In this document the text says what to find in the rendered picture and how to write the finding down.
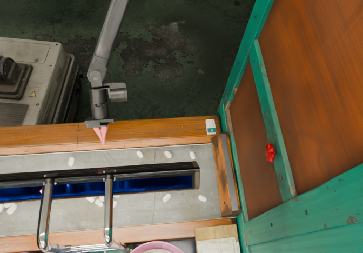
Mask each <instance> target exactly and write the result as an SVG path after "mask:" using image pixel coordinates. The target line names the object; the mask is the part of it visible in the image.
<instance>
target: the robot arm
mask: <svg viewBox="0 0 363 253"><path fill-rule="evenodd" d="M129 2H130V0H111V3H110V6H109V9H108V12H107V15H106V18H105V21H104V24H103V27H102V30H101V33H100V36H99V39H98V42H97V45H96V48H95V51H94V54H93V57H92V60H91V63H90V66H89V69H88V72H87V78H88V80H89V81H90V82H91V86H92V89H89V93H90V101H91V110H92V116H89V117H88V118H87V119H86V120H85V124H86V127H87V128H93V129H94V131H95V132H96V134H97V135H98V136H99V138H100V140H101V142H102V144H103V145H104V144H105V140H106V133H107V130H108V128H109V124H110V123H115V122H116V119H117V116H116V115H109V110H108V104H107V95H106V89H108V94H109V100H111V102H122V101H127V90H126V84H125V82H122V81H121V82H113V81H108V82H102V81H103V80H104V77H105V74H106V71H107V68H108V65H109V62H110V59H111V55H112V53H113V49H114V47H115V44H116V41H117V38H118V35H119V32H120V29H121V26H122V23H123V20H124V17H125V14H126V11H127V8H128V6H129Z"/></svg>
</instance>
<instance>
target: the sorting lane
mask: <svg viewBox="0 0 363 253"><path fill-rule="evenodd" d="M137 151H141V152H142V154H143V155H144V156H143V158H140V157H139V156H138V155H137ZM165 151H169V152H170V153H171V154H172V157H171V158H167V157H166V156H165V154H164V152H165ZM190 151H194V153H195V155H196V158H195V159H192V158H191V156H190ZM70 157H73V158H74V159H75V161H74V165H73V166H71V167H70V166H69V165H68V163H69V158H70ZM192 161H196V162H197V163H198V165H199V167H200V187H199V189H196V190H195V189H194V190H183V191H168V192H154V193H145V194H131V195H121V196H120V197H119V198H116V197H114V201H116V202H117V205H116V206H115V207H114V209H113V228H116V227H129V226H136V225H149V224H162V223H175V222H188V221H201V220H208V219H221V218H234V216H229V217H222V216H221V209H220V202H219V194H218V186H217V177H216V168H215V163H214V156H213V149H212V143H209V144H191V145H174V146H164V147H146V148H128V149H111V150H93V151H75V152H58V153H48V154H30V155H12V156H0V174H8V173H18V172H34V171H50V170H67V169H83V168H100V167H116V166H125V165H142V164H158V163H174V162H192ZM167 194H170V195H171V198H170V199H169V200H168V201H167V202H163V197H165V196H166V195H167ZM199 195H202V196H204V197H206V198H207V201H206V202H203V201H201V200H199V199H198V197H199ZM94 199H95V201H96V200H99V197H95V198H94ZM95 201H94V202H92V203H91V202H89V201H88V200H87V199H86V198H73V199H58V200H53V202H52V213H51V222H50V232H49V233H51V232H64V231H77V230H90V229H103V224H104V201H103V206H102V207H99V206H98V205H96V204H95ZM14 204H16V205H17V209H16V210H15V211H14V212H13V214H11V215H9V214H8V213H7V210H8V209H9V208H10V206H9V207H8V208H5V207H4V208H3V211H2V212H1V213H0V237H5V236H18V235H31V234H37V226H38V218H39V209H40V204H41V202H40V201H35V202H21V203H14Z"/></svg>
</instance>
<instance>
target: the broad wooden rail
mask: <svg viewBox="0 0 363 253"><path fill-rule="evenodd" d="M206 119H214V121H215V126H216V134H218V133H220V132H222V129H221V122H220V116H219V115H216V116H195V117H175V118H154V119H134V120H123V121H116V122H115V123H110V124H109V128H108V130H107V133H106V140H105V144H104V145H103V144H102V142H101V140H100V138H99V136H98V135H97V134H96V132H95V131H94V129H93V128H87V127H86V124H85V122H83V123H62V124H42V125H21V126H2V127H0V156H12V155H30V154H48V153H58V152H75V151H93V150H111V149H128V148H146V147H164V146H174V145H191V144H209V143H211V138H212V137H213V136H215V135H216V134H211V135H208V134H207V130H206Z"/></svg>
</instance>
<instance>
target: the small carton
mask: <svg viewBox="0 0 363 253"><path fill-rule="evenodd" d="M206 130H207V134H208V135H211V134H216V126H215V121H214V119H206Z"/></svg>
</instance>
